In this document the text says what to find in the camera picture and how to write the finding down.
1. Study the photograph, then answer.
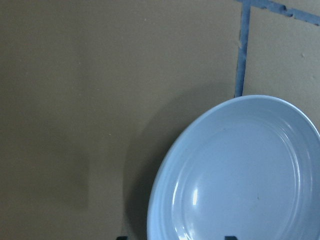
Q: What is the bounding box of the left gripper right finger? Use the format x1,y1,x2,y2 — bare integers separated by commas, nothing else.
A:
224,235,237,240

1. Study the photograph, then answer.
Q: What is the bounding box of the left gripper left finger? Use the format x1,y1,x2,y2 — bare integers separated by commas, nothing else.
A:
117,236,128,240

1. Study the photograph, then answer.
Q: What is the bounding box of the blue plate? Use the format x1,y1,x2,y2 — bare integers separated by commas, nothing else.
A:
146,95,320,240

